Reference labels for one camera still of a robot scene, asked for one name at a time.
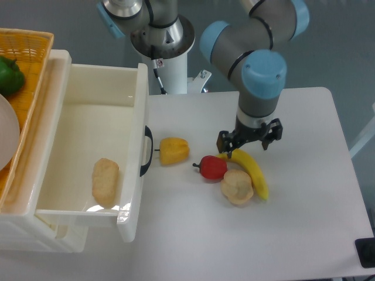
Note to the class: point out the black device at edge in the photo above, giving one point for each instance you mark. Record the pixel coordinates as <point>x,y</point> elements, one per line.
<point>365,251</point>

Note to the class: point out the white drawer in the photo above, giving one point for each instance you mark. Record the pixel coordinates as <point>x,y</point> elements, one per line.
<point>104,114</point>

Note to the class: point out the white drawer cabinet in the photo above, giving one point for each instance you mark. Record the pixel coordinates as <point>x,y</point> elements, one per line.
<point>21,229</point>

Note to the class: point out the white plate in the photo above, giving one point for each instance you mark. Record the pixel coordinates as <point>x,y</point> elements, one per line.
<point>10,132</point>

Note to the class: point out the yellow bell pepper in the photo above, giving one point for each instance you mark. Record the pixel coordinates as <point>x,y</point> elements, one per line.
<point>173,150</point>

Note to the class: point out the yellow woven basket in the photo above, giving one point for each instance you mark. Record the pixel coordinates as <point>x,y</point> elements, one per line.
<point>31,49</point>

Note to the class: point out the red bell pepper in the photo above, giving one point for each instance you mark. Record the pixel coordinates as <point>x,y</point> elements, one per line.
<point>211,167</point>

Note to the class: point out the round bread bun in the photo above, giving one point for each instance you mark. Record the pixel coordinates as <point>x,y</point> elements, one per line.
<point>236,186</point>

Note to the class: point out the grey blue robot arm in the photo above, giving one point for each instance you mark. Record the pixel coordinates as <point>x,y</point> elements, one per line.
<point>244,55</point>

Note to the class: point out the yellow banana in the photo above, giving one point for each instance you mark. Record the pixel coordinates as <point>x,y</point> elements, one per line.
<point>248,163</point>

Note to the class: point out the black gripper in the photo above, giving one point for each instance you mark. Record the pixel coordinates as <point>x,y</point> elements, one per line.
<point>242,134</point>

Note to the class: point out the green bell pepper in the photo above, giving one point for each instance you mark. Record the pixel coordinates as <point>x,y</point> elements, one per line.
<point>12,79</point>

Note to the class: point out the long bread roll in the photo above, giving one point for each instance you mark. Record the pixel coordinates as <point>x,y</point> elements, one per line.
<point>104,182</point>

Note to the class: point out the black drawer handle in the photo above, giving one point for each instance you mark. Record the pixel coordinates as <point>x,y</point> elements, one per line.
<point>148,151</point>

